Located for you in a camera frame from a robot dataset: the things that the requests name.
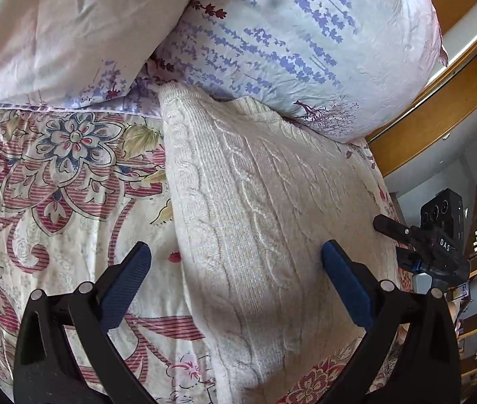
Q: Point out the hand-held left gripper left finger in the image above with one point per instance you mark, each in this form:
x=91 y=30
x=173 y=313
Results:
x=125 y=283

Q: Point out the pink floral print pillow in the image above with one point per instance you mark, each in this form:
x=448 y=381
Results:
x=301 y=46
x=61 y=29

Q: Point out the red floral print quilt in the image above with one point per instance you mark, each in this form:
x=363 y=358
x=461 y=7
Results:
x=66 y=185

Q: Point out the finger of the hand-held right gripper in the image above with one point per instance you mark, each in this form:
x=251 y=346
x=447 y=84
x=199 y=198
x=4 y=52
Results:
x=391 y=228
x=411 y=261

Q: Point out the wooden headboard cabinet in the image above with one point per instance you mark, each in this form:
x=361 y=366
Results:
x=440 y=105

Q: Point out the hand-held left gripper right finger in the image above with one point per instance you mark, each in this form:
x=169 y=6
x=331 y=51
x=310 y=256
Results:
x=347 y=287

